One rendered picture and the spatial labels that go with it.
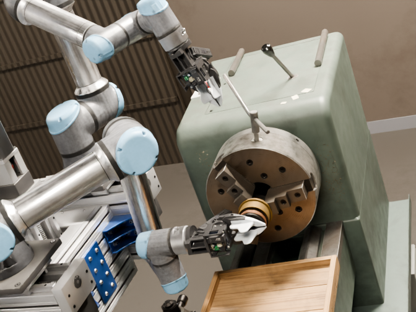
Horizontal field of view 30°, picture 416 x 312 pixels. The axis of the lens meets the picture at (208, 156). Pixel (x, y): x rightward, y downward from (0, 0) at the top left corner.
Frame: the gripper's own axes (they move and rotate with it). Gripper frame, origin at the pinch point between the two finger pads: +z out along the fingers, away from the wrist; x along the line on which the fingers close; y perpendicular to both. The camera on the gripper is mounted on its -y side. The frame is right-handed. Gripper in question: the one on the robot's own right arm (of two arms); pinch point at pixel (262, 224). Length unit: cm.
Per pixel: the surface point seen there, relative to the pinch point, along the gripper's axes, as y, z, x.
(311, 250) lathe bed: -17.8, 4.8, -22.1
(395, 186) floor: -193, 2, -108
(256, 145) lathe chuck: -16.0, -0.1, 15.2
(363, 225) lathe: -32.7, 18.0, -25.7
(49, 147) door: -274, -241, -82
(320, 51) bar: -67, 12, 19
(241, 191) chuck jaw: -8.9, -6.0, 5.8
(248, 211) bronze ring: -1.8, -3.0, 3.5
